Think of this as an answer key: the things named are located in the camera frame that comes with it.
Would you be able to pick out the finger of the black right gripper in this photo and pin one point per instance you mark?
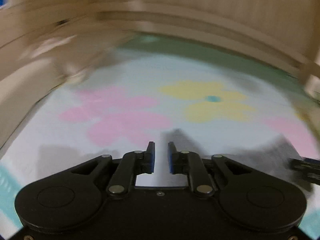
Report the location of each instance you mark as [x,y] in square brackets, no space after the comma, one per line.
[309,169]

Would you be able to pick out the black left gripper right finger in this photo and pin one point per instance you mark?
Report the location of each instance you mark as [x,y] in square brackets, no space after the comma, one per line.
[178,161]

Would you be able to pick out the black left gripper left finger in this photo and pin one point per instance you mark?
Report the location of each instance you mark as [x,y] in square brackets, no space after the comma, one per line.
[148,160]

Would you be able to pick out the grey melange pants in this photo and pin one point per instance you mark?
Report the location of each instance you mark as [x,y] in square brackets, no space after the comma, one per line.
[273,159]

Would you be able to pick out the floral light blue bedsheet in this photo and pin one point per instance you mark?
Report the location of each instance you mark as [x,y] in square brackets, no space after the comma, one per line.
[144,88]

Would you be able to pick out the beige mattress edge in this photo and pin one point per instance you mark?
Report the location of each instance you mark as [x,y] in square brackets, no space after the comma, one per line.
[53,59]

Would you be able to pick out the blue white box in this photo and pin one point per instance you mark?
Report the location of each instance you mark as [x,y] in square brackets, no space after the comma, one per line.
[3,0]

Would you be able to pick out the wooden bed frame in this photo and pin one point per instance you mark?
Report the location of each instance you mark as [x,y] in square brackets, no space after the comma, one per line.
[282,33]

